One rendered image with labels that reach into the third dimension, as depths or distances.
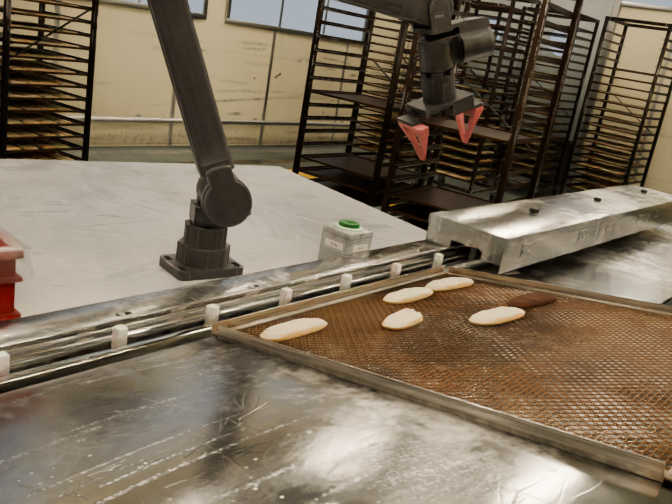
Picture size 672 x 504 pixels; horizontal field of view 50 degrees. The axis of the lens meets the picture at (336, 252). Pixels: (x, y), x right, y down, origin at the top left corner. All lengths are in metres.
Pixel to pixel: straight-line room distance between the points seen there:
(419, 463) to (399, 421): 0.07
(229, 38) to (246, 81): 0.45
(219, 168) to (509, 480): 0.74
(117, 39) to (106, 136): 0.76
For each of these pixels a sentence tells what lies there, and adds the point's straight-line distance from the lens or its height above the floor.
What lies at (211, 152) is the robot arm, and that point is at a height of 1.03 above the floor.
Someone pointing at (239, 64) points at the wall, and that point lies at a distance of 6.88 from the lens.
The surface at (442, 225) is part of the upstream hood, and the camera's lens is 1.48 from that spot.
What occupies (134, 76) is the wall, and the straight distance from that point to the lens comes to 6.20.
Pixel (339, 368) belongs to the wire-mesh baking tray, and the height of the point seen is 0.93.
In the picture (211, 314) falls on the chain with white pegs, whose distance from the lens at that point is 0.96.
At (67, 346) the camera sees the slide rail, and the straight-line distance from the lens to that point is 0.87.
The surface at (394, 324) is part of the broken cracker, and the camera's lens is 0.86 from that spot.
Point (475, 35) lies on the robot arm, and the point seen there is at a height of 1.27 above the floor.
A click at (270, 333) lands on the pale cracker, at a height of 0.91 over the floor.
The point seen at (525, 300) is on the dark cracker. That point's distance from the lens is 1.02.
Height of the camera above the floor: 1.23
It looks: 17 degrees down
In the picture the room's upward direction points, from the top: 10 degrees clockwise
